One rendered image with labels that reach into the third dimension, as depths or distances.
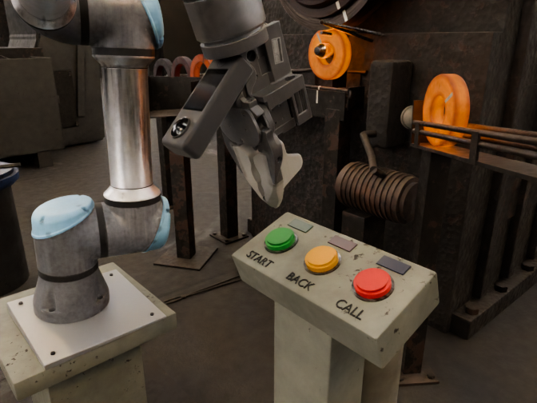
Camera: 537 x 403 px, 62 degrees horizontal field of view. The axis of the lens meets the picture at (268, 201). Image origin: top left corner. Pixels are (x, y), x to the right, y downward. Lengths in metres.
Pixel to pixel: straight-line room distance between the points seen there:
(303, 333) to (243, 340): 0.86
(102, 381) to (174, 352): 0.36
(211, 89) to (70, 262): 0.59
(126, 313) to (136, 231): 0.18
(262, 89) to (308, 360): 0.33
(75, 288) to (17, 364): 0.16
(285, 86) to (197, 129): 0.11
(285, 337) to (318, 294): 0.11
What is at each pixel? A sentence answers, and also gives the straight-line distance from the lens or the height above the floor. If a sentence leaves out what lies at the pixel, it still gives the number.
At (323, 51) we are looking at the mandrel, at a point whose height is 0.82.
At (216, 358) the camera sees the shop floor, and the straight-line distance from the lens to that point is 1.36.
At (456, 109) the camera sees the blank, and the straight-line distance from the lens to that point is 1.00.
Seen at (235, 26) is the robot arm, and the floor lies 0.86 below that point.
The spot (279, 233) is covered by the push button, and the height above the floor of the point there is 0.61.
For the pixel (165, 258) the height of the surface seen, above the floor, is 0.01.
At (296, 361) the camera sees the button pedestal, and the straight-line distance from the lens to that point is 0.60.
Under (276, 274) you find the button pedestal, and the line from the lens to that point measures 0.55.
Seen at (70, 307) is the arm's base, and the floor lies 0.35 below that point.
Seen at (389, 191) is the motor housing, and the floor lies 0.50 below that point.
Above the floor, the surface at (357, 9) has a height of 0.93.
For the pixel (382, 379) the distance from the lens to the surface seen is 0.77.
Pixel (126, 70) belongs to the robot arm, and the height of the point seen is 0.80.
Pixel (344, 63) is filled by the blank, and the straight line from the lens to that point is 1.44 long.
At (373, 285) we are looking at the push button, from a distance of 0.50.
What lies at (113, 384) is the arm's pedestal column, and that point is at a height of 0.15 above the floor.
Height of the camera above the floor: 0.85
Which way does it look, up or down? 20 degrees down
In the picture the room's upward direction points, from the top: straight up
